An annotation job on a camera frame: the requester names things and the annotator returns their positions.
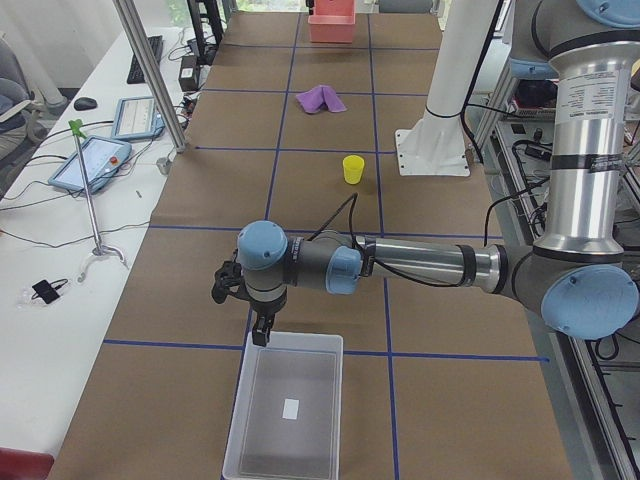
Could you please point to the teach pendant tablet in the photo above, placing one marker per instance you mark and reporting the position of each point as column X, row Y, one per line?
column 137, row 118
column 102, row 158

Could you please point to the clear plastic storage box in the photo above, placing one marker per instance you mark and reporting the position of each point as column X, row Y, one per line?
column 287, row 412

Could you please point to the yellow plastic cup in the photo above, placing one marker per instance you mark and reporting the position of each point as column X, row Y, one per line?
column 353, row 168

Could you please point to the black computer mouse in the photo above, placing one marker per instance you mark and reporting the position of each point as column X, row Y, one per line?
column 85, row 103

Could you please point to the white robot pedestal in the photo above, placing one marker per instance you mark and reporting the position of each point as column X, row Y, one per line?
column 435, row 145

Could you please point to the metal grabber stick green tip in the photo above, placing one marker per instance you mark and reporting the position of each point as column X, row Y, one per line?
column 101, row 251

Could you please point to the pink plastic bin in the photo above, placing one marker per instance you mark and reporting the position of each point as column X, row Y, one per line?
column 332, row 21

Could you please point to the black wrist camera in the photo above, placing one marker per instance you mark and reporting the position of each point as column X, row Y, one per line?
column 229, row 281

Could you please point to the black power adapter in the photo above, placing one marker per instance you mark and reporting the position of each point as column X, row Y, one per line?
column 189, row 74

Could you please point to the small black device with cable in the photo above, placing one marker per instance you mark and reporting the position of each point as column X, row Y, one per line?
column 47, row 291

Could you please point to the far teach pendant tablet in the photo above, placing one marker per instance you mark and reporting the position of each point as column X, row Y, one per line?
column 137, row 118

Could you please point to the near teach pendant tablet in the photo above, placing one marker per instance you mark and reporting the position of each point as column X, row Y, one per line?
column 102, row 158

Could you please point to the aluminium frame post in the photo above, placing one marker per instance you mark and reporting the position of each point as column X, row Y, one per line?
column 136, row 35

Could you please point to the purple cloth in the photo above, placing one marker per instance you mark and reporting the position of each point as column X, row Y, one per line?
column 321, row 97

